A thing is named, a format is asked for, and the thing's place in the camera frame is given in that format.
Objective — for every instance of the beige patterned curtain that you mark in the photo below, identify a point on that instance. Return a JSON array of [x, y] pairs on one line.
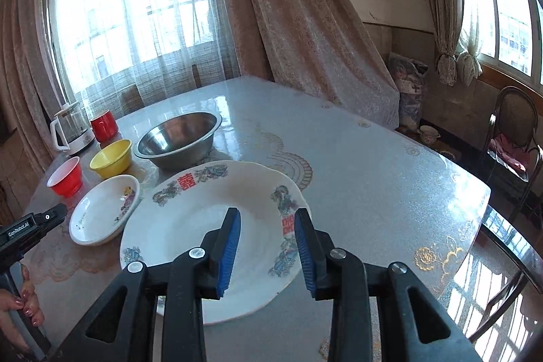
[[297, 27], [21, 69], [441, 5]]

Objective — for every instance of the stuffed patterned bag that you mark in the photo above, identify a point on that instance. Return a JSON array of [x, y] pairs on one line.
[[409, 90]]

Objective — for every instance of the small white floral dish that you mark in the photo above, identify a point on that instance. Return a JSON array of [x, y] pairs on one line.
[[102, 213]]

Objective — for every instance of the person's left hand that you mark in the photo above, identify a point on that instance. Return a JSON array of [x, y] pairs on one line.
[[30, 302]]

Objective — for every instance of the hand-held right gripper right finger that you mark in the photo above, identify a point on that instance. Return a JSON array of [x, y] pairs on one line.
[[303, 256]]

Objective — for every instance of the glass kettle with white base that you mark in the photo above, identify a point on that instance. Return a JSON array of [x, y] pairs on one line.
[[80, 141]]

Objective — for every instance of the tied white sheer curtain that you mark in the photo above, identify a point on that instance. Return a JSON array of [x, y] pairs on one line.
[[466, 67]]

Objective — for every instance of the wooden chair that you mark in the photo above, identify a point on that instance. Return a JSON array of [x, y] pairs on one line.
[[196, 75], [131, 99]]

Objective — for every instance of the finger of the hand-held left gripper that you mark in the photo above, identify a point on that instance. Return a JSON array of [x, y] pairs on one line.
[[53, 214]]

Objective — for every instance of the stainless steel bowl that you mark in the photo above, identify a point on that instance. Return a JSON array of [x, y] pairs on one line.
[[178, 143]]

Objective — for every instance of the small white floral cup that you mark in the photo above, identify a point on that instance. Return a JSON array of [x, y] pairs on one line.
[[427, 135]]

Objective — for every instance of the pink cloth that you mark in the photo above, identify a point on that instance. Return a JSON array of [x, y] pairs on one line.
[[511, 154]]

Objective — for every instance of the red plastic bowl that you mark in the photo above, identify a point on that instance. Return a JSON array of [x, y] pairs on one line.
[[65, 180]]

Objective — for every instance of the red mug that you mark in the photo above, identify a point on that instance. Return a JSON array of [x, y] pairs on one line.
[[104, 128]]

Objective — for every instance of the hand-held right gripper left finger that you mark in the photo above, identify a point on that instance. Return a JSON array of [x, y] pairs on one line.
[[229, 256]]

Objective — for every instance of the large window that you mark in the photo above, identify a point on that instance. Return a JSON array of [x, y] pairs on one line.
[[127, 5]]

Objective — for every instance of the metal frame chair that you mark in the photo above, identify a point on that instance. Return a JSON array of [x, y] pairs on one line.
[[515, 107]]

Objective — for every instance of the large patterned white plate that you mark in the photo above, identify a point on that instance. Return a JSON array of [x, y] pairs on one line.
[[191, 218]]

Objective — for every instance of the yellow bowl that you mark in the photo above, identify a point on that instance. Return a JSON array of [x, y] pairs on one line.
[[111, 163]]

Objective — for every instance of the curved side window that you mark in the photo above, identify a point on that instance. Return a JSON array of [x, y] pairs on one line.
[[509, 14]]

